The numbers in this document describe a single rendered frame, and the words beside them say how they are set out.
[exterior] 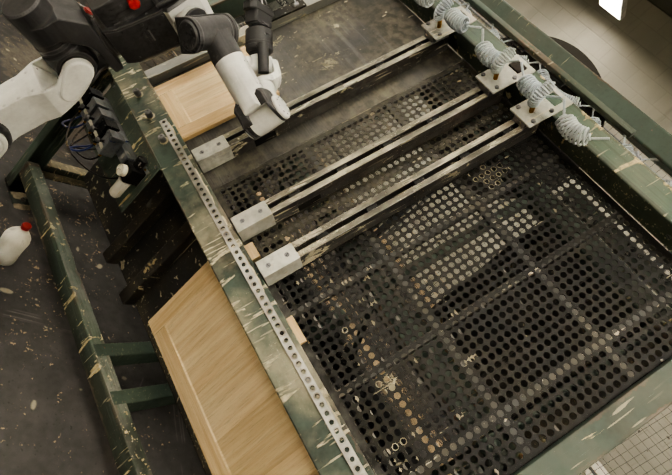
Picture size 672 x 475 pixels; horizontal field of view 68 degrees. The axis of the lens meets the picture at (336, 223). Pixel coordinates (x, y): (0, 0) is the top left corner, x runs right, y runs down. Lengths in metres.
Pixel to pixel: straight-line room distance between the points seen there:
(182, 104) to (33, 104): 0.55
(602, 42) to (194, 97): 5.63
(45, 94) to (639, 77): 6.14
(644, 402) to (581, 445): 0.21
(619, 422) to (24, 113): 1.86
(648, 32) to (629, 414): 5.84
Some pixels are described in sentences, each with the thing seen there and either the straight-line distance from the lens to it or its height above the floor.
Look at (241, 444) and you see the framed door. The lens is 1.85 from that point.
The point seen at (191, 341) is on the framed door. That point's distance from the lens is 1.98.
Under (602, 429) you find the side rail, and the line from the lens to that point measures 1.50.
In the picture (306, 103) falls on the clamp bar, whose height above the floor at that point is 1.30.
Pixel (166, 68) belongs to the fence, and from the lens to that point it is 2.19.
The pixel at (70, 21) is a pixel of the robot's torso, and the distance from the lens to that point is 1.61.
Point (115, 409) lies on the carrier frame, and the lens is 1.95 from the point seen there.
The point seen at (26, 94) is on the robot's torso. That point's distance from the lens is 1.74.
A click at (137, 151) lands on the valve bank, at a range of 1.97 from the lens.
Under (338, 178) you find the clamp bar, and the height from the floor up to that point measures 1.24.
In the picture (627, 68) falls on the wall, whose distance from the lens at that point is 6.84.
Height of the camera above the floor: 1.59
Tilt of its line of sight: 16 degrees down
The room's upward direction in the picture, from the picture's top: 47 degrees clockwise
